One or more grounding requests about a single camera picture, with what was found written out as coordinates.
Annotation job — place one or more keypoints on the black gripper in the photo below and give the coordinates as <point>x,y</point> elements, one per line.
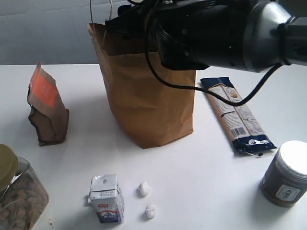
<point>189,34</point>

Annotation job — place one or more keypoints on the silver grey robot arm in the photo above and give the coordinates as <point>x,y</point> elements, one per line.
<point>273,36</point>

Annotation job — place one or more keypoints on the large brown paper bag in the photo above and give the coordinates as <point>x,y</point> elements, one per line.
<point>149,113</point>

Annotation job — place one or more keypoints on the blue pasta package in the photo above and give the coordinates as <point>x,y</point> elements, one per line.
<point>241,127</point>

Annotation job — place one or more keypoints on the upper white crumpled paper ball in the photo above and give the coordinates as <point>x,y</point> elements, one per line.
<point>144,189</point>

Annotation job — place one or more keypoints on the white crumpled paper ball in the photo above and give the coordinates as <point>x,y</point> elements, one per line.
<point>144,189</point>
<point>150,211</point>

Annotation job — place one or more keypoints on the brown pouch with orange label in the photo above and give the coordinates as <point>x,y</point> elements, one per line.
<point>48,114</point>

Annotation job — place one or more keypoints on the dark jar with white lid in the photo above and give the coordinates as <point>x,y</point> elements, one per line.
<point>285,180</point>

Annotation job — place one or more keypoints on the lower white crumpled paper ball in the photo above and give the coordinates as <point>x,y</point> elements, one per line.
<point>150,211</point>

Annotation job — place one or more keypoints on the small white milk carton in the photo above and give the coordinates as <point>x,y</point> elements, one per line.
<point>107,199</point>

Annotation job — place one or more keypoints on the clear nut jar gold lid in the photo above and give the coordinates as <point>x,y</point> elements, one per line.
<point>23,198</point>

